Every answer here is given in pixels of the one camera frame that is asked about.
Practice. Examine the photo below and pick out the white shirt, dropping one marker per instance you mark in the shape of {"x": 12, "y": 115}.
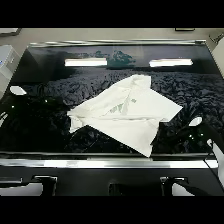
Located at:
{"x": 133, "y": 120}

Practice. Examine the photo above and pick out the silver frame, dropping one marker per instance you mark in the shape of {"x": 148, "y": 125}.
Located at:
{"x": 110, "y": 163}

